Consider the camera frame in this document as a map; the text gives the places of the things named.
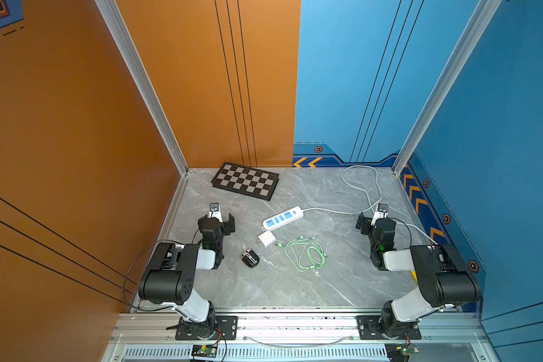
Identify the white blue power strip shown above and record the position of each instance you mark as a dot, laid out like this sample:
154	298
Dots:
282	219

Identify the right green circuit board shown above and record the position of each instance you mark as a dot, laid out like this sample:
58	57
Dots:
401	353

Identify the aluminium front rail frame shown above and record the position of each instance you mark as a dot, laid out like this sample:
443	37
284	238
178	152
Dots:
299	335

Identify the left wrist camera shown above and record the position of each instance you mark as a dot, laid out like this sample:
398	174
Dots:
214	209

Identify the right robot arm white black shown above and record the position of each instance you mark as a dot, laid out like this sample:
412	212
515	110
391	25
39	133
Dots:
443	278

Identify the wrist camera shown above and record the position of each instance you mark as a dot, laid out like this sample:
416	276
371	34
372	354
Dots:
380	213
214	209

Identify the green circuit board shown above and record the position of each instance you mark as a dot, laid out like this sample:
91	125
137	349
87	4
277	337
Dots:
204	351
401	353

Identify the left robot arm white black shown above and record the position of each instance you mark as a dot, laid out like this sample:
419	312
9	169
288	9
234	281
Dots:
169	278

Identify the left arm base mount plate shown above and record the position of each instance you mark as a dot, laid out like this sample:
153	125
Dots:
208	330

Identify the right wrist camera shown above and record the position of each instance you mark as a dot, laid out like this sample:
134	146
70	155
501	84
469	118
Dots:
380	213

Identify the white USB charger adapter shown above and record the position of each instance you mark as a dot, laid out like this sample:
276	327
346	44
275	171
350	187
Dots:
267	238

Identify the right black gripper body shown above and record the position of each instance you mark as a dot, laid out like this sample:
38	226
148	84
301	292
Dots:
364	224

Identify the black white chessboard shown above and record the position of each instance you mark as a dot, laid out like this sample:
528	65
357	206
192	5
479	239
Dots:
246	181

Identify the left green circuit board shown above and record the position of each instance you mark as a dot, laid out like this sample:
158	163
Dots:
204	351

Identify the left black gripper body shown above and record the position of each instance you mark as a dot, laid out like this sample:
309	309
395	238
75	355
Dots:
226	225

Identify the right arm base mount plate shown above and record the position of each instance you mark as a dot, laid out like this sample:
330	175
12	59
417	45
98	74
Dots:
372	327

